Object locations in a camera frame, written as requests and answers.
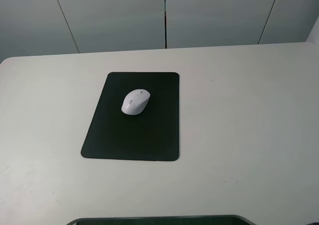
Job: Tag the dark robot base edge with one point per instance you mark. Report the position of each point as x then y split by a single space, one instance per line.
183 220

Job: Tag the white computer mouse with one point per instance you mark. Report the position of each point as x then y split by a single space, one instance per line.
135 102

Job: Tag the black mouse pad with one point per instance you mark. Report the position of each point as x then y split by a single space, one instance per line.
152 135

